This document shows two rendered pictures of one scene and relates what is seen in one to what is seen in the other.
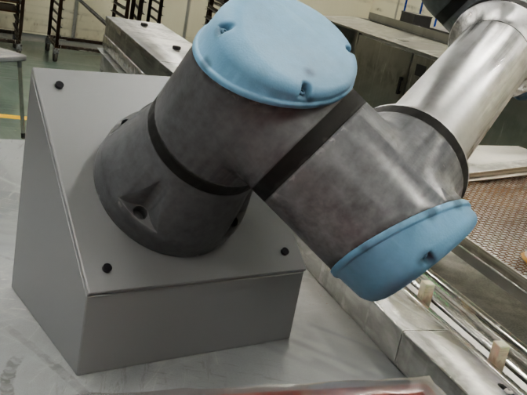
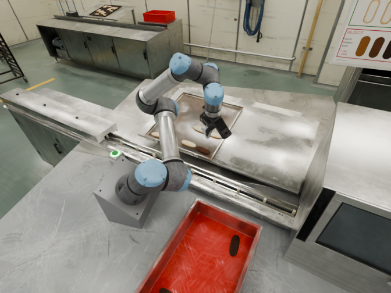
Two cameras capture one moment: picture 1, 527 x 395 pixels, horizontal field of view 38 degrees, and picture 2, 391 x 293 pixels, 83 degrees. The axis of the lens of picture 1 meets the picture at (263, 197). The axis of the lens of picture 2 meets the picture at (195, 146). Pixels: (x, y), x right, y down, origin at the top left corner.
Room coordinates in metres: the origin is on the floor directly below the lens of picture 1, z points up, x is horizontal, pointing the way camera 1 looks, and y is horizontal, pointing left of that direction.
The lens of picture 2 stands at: (-0.01, 0.21, 1.80)
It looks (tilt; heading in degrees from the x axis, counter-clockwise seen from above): 41 degrees down; 325
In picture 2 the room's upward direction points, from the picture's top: 3 degrees counter-clockwise
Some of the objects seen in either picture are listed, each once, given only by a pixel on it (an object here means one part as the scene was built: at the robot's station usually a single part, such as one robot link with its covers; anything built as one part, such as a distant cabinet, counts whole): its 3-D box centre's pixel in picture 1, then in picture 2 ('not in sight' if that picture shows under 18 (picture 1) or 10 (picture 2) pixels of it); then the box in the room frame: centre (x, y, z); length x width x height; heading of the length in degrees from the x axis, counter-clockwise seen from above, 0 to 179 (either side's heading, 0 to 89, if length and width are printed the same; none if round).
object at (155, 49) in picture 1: (181, 68); (52, 111); (1.91, 0.26, 0.89); 1.25 x 0.18 x 0.09; 24
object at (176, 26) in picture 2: not in sight; (162, 43); (4.25, -2.05, 0.44); 0.70 x 0.55 x 0.87; 24
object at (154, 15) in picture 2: not in sight; (159, 15); (4.25, -2.05, 0.94); 0.51 x 0.36 x 0.13; 28
